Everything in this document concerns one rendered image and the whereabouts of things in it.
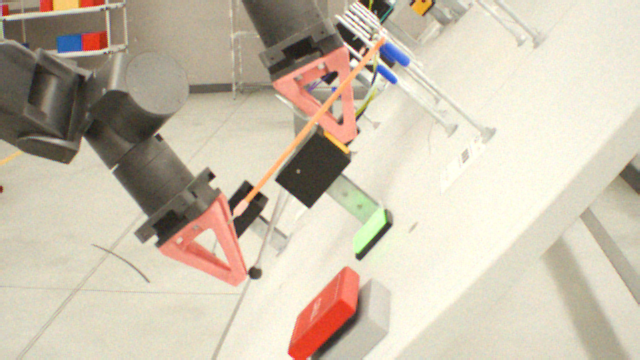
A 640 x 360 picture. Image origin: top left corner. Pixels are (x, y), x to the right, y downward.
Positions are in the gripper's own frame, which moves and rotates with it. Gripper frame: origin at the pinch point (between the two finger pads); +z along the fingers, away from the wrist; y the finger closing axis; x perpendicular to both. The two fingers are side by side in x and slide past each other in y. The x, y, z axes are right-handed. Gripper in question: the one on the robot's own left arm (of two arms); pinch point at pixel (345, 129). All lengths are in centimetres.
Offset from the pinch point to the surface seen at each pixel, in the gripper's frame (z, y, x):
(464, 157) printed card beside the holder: 4.6, -11.1, -7.4
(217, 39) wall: -75, 749, 119
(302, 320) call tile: 6.8, -22.1, 6.4
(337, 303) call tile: 5.7, -25.2, 3.5
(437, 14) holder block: -4, 62, -20
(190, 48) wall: -81, 751, 151
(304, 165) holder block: 0.9, -2.1, 4.4
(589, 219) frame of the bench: 47, 76, -33
